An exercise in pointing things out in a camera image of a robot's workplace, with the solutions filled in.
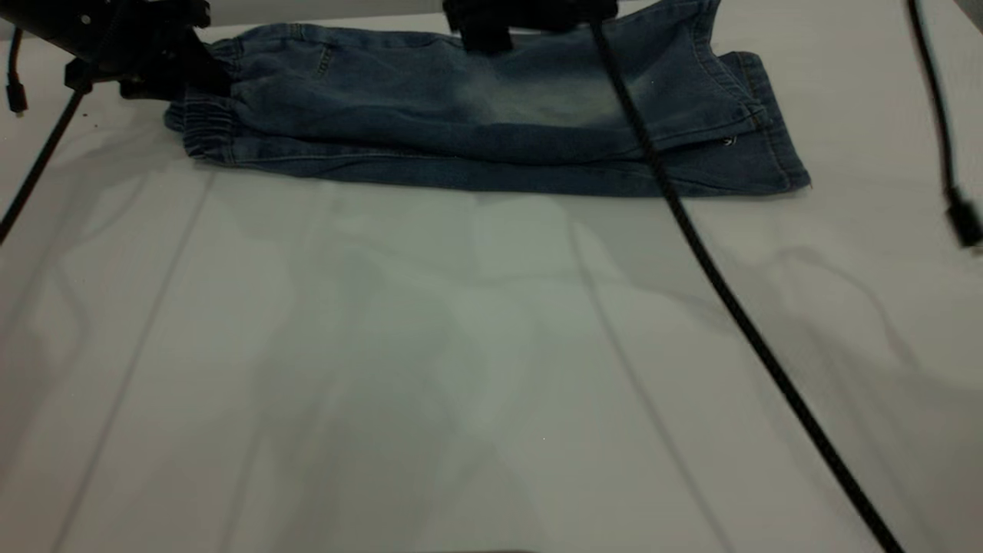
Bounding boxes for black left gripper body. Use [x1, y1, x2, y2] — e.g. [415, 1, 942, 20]
[0, 0, 213, 64]

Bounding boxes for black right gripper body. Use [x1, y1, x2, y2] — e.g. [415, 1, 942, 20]
[442, 0, 620, 35]

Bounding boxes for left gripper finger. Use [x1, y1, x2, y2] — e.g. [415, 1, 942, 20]
[117, 63, 187, 101]
[178, 37, 233, 98]

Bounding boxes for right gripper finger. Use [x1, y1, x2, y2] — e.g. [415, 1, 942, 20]
[459, 28, 515, 55]

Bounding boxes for blue denim shorts with cartoon print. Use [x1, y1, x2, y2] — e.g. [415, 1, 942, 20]
[164, 0, 813, 199]

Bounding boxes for thin black cable with plug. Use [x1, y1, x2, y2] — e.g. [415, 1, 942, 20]
[907, 0, 983, 250]
[5, 28, 30, 118]

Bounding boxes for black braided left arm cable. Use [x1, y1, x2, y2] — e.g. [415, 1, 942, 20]
[0, 75, 90, 245]

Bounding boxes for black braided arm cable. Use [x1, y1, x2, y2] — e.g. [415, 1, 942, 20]
[588, 22, 907, 553]
[0, 75, 90, 245]

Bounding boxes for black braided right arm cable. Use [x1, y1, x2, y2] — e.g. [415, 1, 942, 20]
[588, 22, 907, 553]

